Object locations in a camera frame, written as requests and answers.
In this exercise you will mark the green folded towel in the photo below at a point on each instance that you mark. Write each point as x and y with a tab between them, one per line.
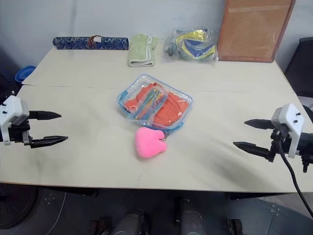
139	50

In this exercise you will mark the black wheel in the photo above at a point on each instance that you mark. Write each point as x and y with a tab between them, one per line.
17	205

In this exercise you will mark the black chair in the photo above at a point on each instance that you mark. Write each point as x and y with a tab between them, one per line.
300	68

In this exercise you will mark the blue patterned rolled scroll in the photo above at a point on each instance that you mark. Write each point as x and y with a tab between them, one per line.
71	42

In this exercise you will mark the pink plush heart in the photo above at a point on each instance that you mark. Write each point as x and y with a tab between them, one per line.
150	143

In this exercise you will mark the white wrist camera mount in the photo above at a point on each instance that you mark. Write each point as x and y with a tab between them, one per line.
13	110
292	120

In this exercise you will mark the dark rounded grey shape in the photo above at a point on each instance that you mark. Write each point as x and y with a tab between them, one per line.
192	218
133	224

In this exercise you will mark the plastic bag with yellow-blue item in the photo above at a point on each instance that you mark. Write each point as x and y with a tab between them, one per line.
193	45

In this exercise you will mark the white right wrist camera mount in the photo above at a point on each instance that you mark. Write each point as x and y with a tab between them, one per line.
292	120

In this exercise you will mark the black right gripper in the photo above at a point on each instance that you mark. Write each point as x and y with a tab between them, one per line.
281	144

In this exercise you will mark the clear pouch with orange contents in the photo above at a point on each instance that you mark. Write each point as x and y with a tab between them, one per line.
133	84

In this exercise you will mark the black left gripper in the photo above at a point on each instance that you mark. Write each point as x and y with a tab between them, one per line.
18	133

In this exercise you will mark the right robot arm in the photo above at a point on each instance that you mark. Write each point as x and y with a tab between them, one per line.
306	147

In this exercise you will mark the blue plastic basin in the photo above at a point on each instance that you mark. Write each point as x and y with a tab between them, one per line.
24	73

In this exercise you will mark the brown-framed cork board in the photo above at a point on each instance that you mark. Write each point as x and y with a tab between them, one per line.
254	29

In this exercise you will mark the clear case of colored pencils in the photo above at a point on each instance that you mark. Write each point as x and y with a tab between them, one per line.
150	102

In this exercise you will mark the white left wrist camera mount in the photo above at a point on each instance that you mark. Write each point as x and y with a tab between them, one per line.
13	110

